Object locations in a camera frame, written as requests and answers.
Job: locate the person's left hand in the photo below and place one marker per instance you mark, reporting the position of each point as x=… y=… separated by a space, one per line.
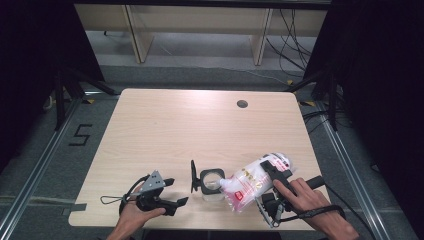
x=133 y=216

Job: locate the grey floor tape strip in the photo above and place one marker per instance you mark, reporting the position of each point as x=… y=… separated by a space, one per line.
x=40 y=200

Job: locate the clear jar with black lid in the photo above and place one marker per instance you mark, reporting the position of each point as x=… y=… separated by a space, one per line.
x=204 y=190

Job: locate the black metal stand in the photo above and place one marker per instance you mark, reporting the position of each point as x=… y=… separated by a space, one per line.
x=60 y=100
x=331 y=100

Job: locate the light wooden shelf unit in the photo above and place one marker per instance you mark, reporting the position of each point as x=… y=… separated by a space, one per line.
x=200 y=18

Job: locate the metal floor rail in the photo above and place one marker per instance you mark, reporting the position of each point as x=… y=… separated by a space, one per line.
x=350 y=166
x=43 y=156

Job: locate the grey table grommet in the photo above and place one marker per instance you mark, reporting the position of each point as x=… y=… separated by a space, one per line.
x=242 y=103

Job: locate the black curtain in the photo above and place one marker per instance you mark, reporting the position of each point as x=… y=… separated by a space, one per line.
x=376 y=66
x=36 y=50

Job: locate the white plastic bag red print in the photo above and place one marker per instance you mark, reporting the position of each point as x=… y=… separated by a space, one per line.
x=250 y=181

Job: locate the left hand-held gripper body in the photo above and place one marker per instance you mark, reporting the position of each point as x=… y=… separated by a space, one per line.
x=151 y=183

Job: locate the person's right hand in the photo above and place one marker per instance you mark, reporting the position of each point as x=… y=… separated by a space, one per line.
x=310 y=203

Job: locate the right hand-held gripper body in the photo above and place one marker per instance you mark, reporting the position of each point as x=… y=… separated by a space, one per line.
x=271 y=205

